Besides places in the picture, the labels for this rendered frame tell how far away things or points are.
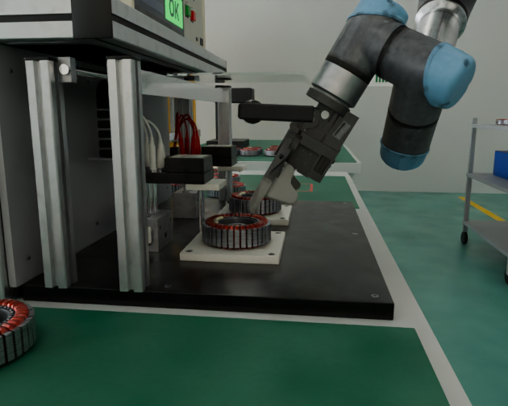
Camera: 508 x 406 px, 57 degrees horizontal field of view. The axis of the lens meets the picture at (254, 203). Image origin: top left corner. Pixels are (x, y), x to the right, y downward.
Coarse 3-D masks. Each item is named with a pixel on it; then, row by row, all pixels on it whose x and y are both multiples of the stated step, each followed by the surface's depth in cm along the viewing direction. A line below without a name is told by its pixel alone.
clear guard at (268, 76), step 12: (192, 72) 91; (204, 72) 91; (216, 72) 91; (228, 72) 90; (240, 72) 90; (252, 72) 90; (264, 72) 90; (276, 72) 89; (288, 72) 89; (300, 72) 89
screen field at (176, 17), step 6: (168, 0) 79; (174, 0) 83; (180, 0) 86; (168, 6) 79; (174, 6) 83; (180, 6) 86; (168, 12) 79; (174, 12) 83; (180, 12) 86; (168, 18) 79; (174, 18) 83; (180, 18) 86; (180, 24) 86
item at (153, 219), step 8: (152, 216) 76; (160, 216) 76; (168, 216) 79; (152, 224) 74; (160, 224) 76; (168, 224) 79; (152, 232) 74; (160, 232) 76; (168, 232) 80; (152, 240) 75; (160, 240) 76; (168, 240) 80; (152, 248) 75; (160, 248) 76
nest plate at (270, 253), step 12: (192, 240) 77; (276, 240) 77; (192, 252) 71; (204, 252) 71; (216, 252) 71; (228, 252) 71; (240, 252) 71; (252, 252) 71; (264, 252) 71; (276, 252) 71
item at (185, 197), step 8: (176, 192) 99; (184, 192) 99; (192, 192) 99; (176, 200) 98; (184, 200) 98; (192, 200) 98; (176, 208) 99; (184, 208) 98; (192, 208) 98; (176, 216) 99; (184, 216) 99; (192, 216) 98
